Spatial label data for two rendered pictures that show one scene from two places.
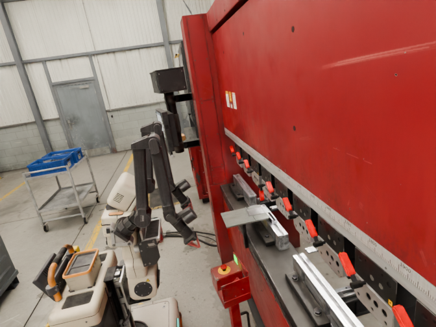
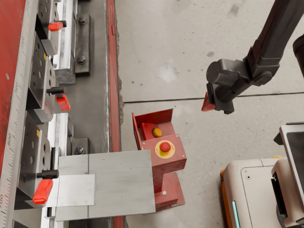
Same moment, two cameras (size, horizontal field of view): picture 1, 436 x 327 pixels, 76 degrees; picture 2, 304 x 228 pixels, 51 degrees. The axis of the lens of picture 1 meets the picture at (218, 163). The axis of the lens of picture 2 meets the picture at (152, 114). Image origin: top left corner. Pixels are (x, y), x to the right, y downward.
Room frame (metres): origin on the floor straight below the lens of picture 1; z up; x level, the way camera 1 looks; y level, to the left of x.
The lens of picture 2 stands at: (1.78, 0.02, 1.87)
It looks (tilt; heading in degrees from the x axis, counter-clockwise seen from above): 61 degrees down; 182
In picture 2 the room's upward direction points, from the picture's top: 1 degrees clockwise
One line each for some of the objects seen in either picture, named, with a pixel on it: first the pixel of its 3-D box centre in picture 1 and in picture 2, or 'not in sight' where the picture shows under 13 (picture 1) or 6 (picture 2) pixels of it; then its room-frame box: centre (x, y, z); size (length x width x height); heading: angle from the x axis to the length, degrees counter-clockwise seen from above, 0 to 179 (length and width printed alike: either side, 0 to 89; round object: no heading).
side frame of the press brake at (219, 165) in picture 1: (246, 146); not in sight; (2.54, -0.29, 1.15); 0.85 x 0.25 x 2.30; 98
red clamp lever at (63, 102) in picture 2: (262, 192); (59, 99); (1.39, -0.22, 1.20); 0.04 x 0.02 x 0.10; 98
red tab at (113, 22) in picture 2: not in sight; (113, 20); (0.51, -0.25, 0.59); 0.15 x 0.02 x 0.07; 8
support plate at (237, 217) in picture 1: (244, 215); (105, 183); (1.53, -0.11, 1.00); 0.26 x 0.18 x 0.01; 98
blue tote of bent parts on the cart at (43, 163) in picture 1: (52, 165); not in sight; (3.96, 2.41, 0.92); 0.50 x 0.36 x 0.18; 97
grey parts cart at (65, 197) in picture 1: (66, 188); not in sight; (4.13, 2.42, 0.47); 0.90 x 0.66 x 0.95; 7
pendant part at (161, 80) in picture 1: (173, 115); not in sight; (2.73, 0.36, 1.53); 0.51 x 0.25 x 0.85; 17
